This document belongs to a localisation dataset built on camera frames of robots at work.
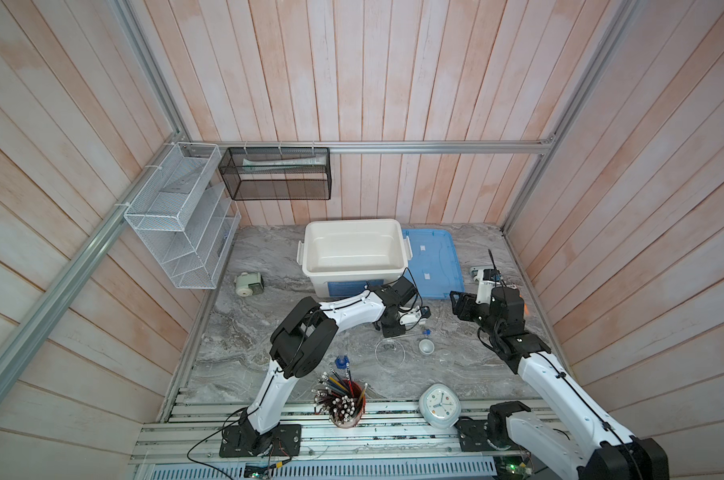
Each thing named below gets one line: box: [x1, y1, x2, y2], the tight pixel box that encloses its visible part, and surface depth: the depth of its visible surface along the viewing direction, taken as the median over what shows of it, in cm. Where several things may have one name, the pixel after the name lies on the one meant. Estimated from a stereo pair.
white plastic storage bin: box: [296, 219, 413, 297], surface depth 105 cm
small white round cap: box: [418, 339, 435, 355], surface depth 88 cm
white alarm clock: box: [419, 384, 462, 429], surface depth 78 cm
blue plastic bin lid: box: [402, 228, 465, 299], surface depth 113 cm
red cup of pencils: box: [312, 366, 368, 429], surface depth 67 cm
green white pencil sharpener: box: [234, 272, 264, 297], surface depth 102 cm
